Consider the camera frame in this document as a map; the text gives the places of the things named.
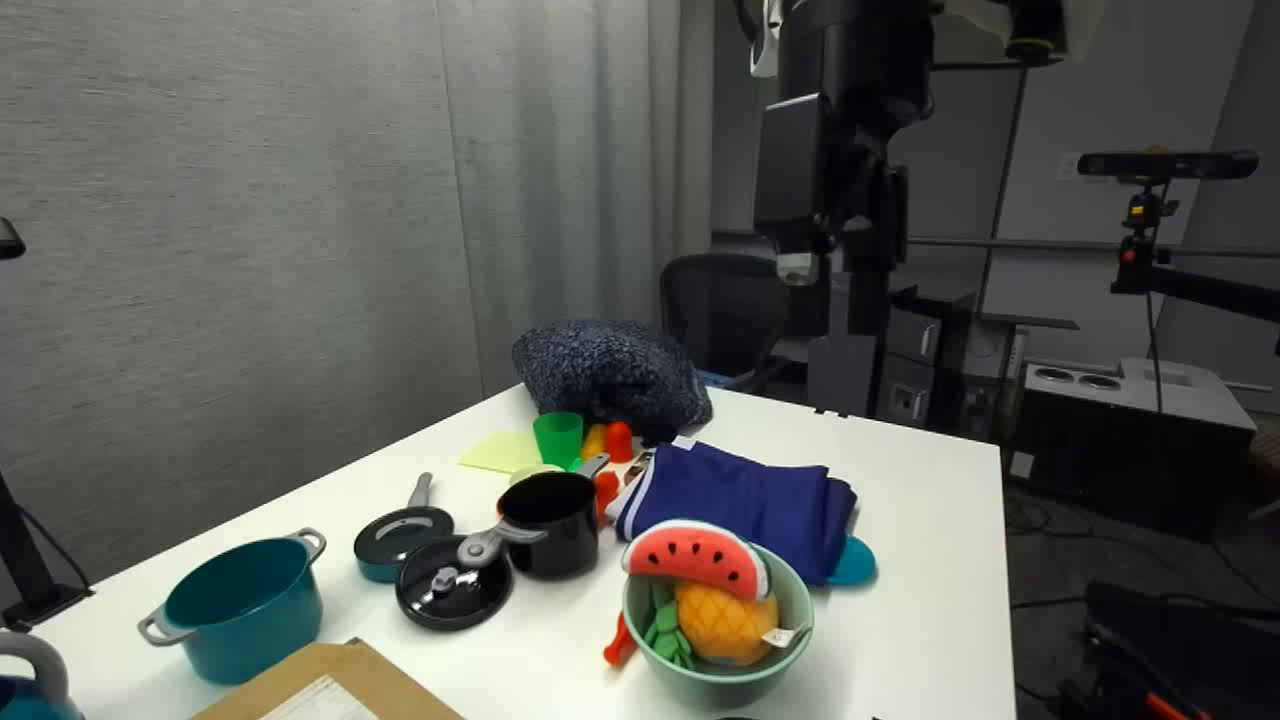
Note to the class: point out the black cabinet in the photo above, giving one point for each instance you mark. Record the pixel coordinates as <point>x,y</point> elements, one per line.
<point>1120,467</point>

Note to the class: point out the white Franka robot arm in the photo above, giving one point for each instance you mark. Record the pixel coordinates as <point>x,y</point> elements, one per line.
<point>867,41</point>

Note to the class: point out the teal toy kettle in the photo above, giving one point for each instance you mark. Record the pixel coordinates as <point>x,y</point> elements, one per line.
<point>32,702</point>

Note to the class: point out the black computer tower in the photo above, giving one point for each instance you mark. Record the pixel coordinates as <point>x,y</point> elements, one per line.
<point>904,360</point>

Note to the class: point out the small teal frying pan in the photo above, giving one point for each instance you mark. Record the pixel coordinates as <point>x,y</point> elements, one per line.
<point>394,541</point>

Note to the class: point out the black pot lid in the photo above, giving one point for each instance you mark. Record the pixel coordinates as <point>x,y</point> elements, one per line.
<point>445,602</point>

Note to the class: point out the pale green bowl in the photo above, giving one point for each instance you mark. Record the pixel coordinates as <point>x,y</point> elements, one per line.
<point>721,683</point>

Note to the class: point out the orange pineapple plush toy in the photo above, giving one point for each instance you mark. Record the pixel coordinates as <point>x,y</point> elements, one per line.
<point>721,627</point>

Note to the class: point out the red toy bottle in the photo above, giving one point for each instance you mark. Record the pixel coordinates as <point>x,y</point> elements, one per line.
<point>619,441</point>

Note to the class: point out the black office chair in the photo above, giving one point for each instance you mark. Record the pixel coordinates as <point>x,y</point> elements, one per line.
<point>721,306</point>

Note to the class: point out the white box device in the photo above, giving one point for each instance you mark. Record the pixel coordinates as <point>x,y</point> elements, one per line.
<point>1135,392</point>

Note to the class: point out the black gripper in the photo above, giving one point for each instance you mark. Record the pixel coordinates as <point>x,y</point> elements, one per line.
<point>860,200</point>

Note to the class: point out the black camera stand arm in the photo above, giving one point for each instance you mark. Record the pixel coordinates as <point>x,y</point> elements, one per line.
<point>1135,253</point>

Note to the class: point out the teal plate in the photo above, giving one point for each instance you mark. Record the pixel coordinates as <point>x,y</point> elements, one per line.
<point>858,561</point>

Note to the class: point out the black toy pot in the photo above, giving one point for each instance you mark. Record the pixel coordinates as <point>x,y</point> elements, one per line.
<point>555,532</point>

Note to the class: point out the blue cloth with white trim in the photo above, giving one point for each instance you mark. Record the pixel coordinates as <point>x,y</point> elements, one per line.
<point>760,503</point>

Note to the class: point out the red toy food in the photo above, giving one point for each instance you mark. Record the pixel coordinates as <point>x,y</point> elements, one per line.
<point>610,490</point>

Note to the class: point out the yellow-green sheet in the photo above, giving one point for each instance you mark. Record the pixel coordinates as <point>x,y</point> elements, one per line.
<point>506,455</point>

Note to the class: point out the watermelon slice plush toy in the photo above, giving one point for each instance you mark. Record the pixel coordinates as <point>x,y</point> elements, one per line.
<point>701,553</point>

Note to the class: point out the orange toy carrot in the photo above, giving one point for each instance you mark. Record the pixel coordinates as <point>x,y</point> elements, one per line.
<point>619,648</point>

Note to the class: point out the black bar camera on clamp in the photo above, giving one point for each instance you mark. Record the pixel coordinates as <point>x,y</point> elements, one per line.
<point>1167,164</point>

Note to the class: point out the green plastic cup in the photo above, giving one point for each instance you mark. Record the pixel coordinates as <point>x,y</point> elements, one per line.
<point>556,441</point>

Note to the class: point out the cardboard box with white label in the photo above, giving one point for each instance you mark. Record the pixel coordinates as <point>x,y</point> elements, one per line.
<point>265,685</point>

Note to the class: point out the yellow toy food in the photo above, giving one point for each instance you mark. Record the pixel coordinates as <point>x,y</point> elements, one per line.
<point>594,441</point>

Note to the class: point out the dark floor equipment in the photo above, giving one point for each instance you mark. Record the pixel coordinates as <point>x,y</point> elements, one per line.
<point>1175,641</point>

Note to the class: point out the dark speckled cushion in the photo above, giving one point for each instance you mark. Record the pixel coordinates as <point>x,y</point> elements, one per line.
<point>606,375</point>

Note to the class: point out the grey fabric curtain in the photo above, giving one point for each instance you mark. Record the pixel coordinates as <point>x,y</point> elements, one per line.
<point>265,200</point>

